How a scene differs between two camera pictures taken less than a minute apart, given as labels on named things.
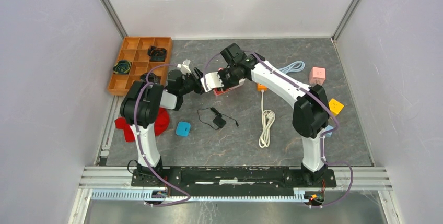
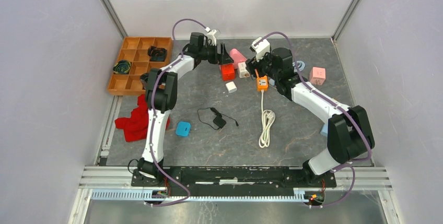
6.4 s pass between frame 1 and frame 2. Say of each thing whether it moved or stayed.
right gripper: moved
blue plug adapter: stayed
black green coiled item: stayed
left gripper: moved
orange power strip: stayed
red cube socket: moved
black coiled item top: stayed
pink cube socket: stayed
